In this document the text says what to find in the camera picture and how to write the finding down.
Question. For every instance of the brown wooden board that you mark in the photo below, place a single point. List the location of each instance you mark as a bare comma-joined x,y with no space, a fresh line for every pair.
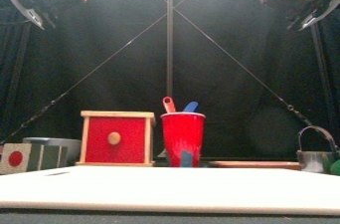
254,165

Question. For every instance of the black backdrop cloth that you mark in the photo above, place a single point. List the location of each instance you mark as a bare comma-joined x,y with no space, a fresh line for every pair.
110,78

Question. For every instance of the grey bowl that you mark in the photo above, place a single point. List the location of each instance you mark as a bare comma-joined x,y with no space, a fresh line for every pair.
60,145

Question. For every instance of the wooden box with red front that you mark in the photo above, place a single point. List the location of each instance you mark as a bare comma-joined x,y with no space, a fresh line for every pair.
117,135

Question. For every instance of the red plastic cup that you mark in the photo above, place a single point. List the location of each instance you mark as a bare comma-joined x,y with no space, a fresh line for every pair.
181,135

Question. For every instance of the green toy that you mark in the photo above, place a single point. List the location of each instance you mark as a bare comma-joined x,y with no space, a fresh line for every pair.
336,168

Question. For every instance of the blue tape strip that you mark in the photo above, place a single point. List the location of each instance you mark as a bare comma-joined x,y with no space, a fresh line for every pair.
185,159

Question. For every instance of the black frame post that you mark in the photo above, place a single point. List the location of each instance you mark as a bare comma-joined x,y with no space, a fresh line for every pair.
321,75

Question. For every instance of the grey vertical frame pole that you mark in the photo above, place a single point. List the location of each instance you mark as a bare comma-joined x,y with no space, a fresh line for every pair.
169,52

